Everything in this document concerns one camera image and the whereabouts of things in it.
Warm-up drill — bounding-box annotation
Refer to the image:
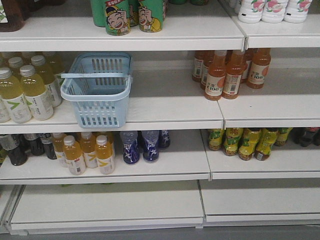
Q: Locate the pale yellow drink bottle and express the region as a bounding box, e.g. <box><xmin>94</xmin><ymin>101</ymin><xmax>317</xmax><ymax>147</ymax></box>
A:
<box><xmin>0</xmin><ymin>67</ymin><xmax>32</xmax><ymax>123</ymax></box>
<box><xmin>19</xmin><ymin>65</ymin><xmax>54</xmax><ymax>121</ymax></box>
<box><xmin>31</xmin><ymin>55</ymin><xmax>62</xmax><ymax>108</ymax></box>

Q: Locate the green cartoon drink can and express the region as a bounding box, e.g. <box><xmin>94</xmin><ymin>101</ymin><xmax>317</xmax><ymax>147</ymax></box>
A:
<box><xmin>104</xmin><ymin>0</ymin><xmax>131</xmax><ymax>36</ymax></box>
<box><xmin>138</xmin><ymin>0</ymin><xmax>163</xmax><ymax>33</ymax></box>

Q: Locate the yellow lemon tea bottle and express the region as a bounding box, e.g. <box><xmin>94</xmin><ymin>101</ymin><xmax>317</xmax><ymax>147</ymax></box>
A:
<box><xmin>223</xmin><ymin>127</ymin><xmax>244</xmax><ymax>156</ymax></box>
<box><xmin>254</xmin><ymin>127</ymin><xmax>279</xmax><ymax>161</ymax></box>
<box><xmin>274</xmin><ymin>127</ymin><xmax>293</xmax><ymax>147</ymax></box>
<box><xmin>208</xmin><ymin>128</ymin><xmax>225</xmax><ymax>151</ymax></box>
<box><xmin>238</xmin><ymin>127</ymin><xmax>262</xmax><ymax>161</ymax></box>

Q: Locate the orange vitamin drink bottle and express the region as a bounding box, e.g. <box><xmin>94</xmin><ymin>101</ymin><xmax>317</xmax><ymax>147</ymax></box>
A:
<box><xmin>80</xmin><ymin>132</ymin><xmax>98</xmax><ymax>169</ymax></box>
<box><xmin>95</xmin><ymin>135</ymin><xmax>115</xmax><ymax>175</ymax></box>
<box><xmin>63</xmin><ymin>135</ymin><xmax>86</xmax><ymax>176</ymax></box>

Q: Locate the blue sports drink bottle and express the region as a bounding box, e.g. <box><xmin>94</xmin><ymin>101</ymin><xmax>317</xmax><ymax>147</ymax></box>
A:
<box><xmin>120</xmin><ymin>130</ymin><xmax>140</xmax><ymax>165</ymax></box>
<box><xmin>158</xmin><ymin>129</ymin><xmax>171</xmax><ymax>150</ymax></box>
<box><xmin>141</xmin><ymin>130</ymin><xmax>159</xmax><ymax>163</ymax></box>

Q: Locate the plastic cola bottle red label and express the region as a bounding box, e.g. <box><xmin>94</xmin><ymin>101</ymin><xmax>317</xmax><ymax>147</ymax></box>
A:
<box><xmin>293</xmin><ymin>127</ymin><xmax>320</xmax><ymax>147</ymax></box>

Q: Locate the orange C100 juice bottle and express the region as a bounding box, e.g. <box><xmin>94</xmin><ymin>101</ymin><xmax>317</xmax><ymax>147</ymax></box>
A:
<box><xmin>222</xmin><ymin>50</ymin><xmax>245</xmax><ymax>100</ymax></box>
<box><xmin>246</xmin><ymin>48</ymin><xmax>271</xmax><ymax>89</ymax></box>
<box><xmin>204</xmin><ymin>50</ymin><xmax>228</xmax><ymax>101</ymax></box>

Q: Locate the white peach drink bottle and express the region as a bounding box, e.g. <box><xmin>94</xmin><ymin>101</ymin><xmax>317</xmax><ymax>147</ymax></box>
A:
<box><xmin>238</xmin><ymin>0</ymin><xmax>265</xmax><ymax>24</ymax></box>
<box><xmin>284</xmin><ymin>0</ymin><xmax>312</xmax><ymax>24</ymax></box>
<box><xmin>261</xmin><ymin>0</ymin><xmax>289</xmax><ymax>24</ymax></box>

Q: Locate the light blue plastic basket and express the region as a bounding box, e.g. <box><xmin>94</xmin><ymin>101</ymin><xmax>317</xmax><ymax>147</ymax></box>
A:
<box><xmin>61</xmin><ymin>51</ymin><xmax>133</xmax><ymax>129</ymax></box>

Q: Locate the dark tea bottle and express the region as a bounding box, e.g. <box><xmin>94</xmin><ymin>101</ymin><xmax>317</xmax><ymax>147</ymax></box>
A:
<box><xmin>39</xmin><ymin>133</ymin><xmax>57</xmax><ymax>160</ymax></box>
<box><xmin>23</xmin><ymin>133</ymin><xmax>45</xmax><ymax>156</ymax></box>
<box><xmin>0</xmin><ymin>134</ymin><xmax>27</xmax><ymax>166</ymax></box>

